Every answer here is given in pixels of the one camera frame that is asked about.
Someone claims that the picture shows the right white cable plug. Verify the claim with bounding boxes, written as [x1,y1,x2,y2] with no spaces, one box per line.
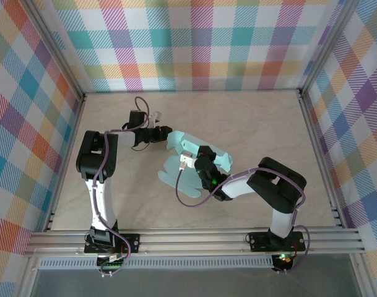
[178,150,196,170]

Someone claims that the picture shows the aluminium side rail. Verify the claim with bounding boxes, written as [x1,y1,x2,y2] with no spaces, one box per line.
[296,89,347,228]
[42,92,87,233]

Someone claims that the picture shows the long aluminium base rail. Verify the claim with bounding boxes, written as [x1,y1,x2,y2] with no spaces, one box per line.
[24,228,367,257]

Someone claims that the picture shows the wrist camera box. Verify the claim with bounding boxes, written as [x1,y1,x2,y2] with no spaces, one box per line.
[199,144,216,163]
[128,110,145,129]

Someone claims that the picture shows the aluminium frame post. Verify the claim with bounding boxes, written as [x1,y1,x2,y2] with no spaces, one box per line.
[20,0,87,103]
[298,0,362,98]

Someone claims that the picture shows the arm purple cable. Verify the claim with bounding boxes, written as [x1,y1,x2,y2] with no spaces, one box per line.
[92,97,152,278]
[175,163,313,275]

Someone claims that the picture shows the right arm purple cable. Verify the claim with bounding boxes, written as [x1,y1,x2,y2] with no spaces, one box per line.
[175,163,313,275]

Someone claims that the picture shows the light blue cloth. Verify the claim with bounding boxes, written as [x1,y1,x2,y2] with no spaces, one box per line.
[157,130,234,199]

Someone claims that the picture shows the grey slotted cable duct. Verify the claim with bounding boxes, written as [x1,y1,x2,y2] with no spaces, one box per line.
[38,258,275,270]

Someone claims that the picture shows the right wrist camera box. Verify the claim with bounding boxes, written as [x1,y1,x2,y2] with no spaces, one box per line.
[199,144,216,163]

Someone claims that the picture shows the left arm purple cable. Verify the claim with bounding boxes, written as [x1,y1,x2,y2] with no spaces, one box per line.
[92,97,152,278]

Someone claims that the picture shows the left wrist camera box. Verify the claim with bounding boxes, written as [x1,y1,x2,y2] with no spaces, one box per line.
[128,110,145,129]

